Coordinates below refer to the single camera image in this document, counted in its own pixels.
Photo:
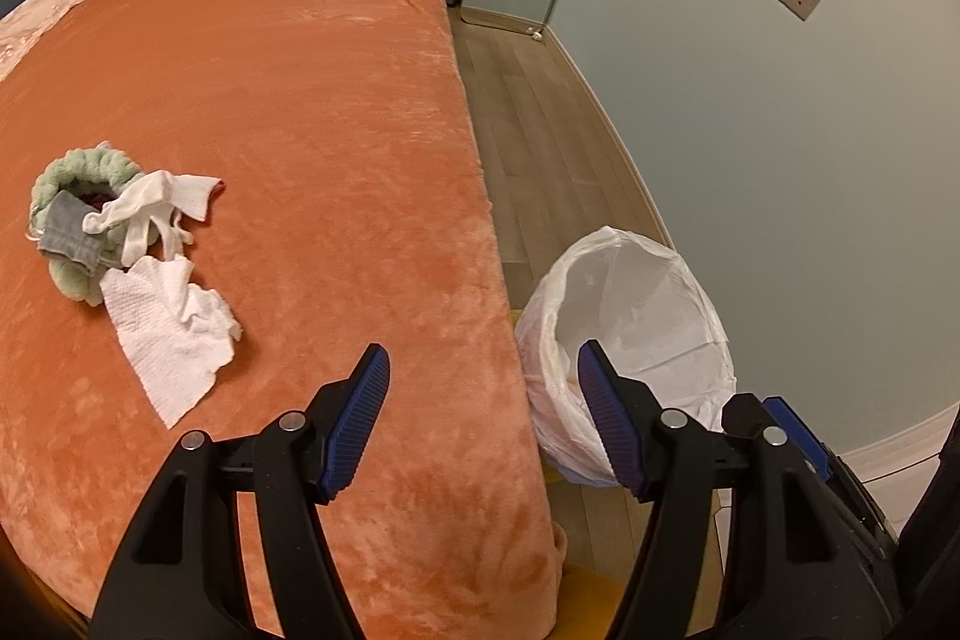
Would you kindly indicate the waste bin with white bag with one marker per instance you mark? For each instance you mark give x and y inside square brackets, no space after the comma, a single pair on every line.
[660,310]

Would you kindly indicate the pink floral quilt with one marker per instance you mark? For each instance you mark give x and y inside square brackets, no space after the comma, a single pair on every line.
[45,18]

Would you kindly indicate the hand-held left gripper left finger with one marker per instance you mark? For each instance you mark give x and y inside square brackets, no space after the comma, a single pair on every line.
[352,437]

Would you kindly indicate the green fluffy headband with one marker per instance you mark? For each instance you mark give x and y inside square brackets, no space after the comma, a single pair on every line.
[79,280]

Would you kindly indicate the grey sock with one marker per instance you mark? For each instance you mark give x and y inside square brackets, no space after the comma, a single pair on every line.
[71,231]

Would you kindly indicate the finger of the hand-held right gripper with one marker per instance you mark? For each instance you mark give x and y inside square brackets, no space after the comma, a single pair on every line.
[934,550]
[802,441]

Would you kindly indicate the white paper towel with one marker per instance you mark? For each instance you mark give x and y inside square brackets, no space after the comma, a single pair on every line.
[165,340]

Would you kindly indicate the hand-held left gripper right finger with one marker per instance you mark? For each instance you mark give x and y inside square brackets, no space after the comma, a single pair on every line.
[611,422]

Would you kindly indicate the orange plush blanket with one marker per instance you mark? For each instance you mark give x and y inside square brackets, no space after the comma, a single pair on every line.
[300,123]

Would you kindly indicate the white sock with red edge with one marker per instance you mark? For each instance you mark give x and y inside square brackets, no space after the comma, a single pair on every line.
[180,197]

